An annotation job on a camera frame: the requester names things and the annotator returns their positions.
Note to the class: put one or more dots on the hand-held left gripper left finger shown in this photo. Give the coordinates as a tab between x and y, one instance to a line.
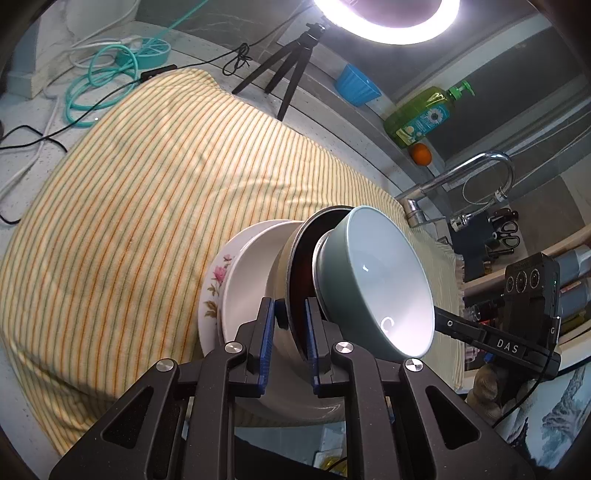
265	350

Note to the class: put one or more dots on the yellow striped cloth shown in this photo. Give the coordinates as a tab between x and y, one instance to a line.
138	207

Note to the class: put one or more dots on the printed mountain picture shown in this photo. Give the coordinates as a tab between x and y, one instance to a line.
558	415

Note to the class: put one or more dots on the pale grey box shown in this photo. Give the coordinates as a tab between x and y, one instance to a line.
25	74

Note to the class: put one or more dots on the black mini tripod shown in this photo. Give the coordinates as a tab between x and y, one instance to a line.
291	60

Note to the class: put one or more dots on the green dish soap bottle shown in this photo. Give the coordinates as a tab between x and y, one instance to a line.
420	117

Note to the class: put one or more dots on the chrome kitchen faucet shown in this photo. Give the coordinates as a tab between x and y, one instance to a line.
461	170

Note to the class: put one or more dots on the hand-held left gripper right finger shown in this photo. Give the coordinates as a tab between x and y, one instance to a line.
313	355

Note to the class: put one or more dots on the white floral deep bowl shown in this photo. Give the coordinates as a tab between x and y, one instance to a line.
249	286

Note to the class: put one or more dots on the blue ribbed plastic cup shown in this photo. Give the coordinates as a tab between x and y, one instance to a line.
358	85

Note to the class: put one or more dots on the dark knife block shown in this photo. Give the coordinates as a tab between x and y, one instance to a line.
475	244

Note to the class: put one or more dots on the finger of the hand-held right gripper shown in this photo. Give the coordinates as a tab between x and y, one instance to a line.
501	344

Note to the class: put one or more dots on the teal round power hub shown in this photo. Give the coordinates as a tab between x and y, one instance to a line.
147	53

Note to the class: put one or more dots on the pale green ceramic bowl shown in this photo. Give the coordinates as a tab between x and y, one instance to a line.
378	277

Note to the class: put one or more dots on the small orange fruit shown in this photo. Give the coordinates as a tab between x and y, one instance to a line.
421	154

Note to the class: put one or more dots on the person's right hand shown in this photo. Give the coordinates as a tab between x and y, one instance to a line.
482	387

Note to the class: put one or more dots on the red steel-lined bowl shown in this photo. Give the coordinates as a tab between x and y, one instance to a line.
304	258

